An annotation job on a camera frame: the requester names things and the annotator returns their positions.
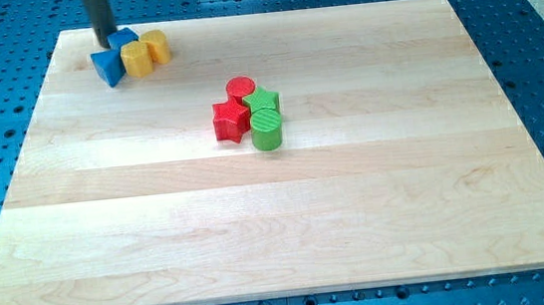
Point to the yellow rounded block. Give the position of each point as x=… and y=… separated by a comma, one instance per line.
x=157, y=46

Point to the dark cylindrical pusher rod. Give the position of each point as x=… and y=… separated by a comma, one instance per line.
x=102, y=20

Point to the green cylinder block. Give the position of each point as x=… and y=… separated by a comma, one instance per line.
x=266, y=127

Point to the blue cube block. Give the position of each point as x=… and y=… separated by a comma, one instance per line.
x=121, y=37

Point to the yellow hexagon block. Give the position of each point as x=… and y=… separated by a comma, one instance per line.
x=137, y=59

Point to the red star block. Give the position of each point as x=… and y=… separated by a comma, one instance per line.
x=230, y=121

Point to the wooden board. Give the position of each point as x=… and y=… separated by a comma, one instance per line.
x=402, y=161

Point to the red cylinder block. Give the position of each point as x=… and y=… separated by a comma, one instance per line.
x=238, y=88

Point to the blue triangle block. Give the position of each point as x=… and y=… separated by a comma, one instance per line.
x=109, y=66

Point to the green star block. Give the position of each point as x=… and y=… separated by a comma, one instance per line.
x=262, y=99

